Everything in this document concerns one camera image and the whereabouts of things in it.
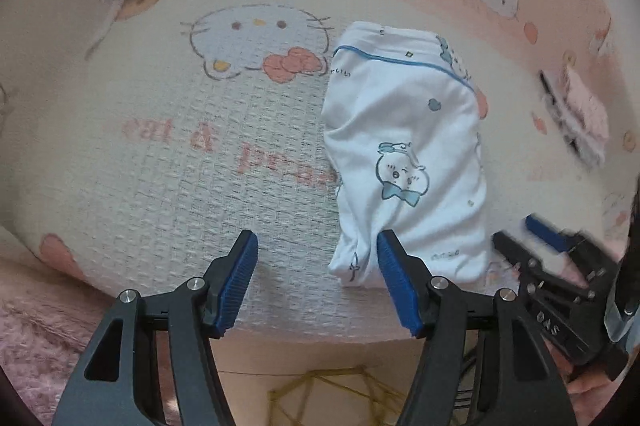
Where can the person's right hand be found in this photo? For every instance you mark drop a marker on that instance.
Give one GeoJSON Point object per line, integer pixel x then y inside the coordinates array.
{"type": "Point", "coordinates": [592, 388]}

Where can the pink fuzzy blanket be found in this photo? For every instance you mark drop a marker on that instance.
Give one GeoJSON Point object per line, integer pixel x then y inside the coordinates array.
{"type": "Point", "coordinates": [35, 346]}

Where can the cartoon cat printed bedsheet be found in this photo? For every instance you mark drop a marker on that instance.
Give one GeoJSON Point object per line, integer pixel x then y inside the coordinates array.
{"type": "Point", "coordinates": [150, 131]}

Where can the white blue-trimmed cartoon garment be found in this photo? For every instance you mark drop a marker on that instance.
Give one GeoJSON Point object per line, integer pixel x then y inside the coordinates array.
{"type": "Point", "coordinates": [415, 116]}

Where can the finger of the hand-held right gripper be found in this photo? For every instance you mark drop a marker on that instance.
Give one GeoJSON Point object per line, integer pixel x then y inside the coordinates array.
{"type": "Point", "coordinates": [517, 253]}
{"type": "Point", "coordinates": [547, 233]}

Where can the folded pink black clothes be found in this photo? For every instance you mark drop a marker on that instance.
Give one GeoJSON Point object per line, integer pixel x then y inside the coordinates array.
{"type": "Point", "coordinates": [582, 116]}

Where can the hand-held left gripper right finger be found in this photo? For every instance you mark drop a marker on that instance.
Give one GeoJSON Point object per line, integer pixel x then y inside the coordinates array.
{"type": "Point", "coordinates": [395, 281]}

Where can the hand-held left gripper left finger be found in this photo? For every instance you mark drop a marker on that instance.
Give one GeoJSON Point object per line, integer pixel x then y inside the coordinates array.
{"type": "Point", "coordinates": [235, 281]}

